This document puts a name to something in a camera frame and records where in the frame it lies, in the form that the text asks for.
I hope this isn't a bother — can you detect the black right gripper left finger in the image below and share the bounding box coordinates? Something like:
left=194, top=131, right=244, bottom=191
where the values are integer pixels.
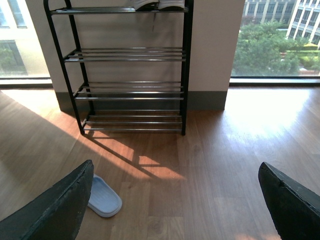
left=0, top=160, right=94, bottom=240

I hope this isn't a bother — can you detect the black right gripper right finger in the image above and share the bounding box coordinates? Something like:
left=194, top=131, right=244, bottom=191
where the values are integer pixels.
left=258, top=162, right=320, bottom=240

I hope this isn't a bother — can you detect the light blue slide slipper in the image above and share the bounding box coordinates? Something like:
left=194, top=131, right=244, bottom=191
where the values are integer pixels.
left=88, top=174, right=123, bottom=218

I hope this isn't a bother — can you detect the grey knit sneaker navy collar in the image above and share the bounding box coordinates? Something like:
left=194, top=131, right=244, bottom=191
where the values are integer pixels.
left=158, top=0, right=185, bottom=11

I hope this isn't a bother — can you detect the black metal shoe rack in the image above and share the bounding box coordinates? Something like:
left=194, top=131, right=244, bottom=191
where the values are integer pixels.
left=43, top=0, right=194, bottom=135

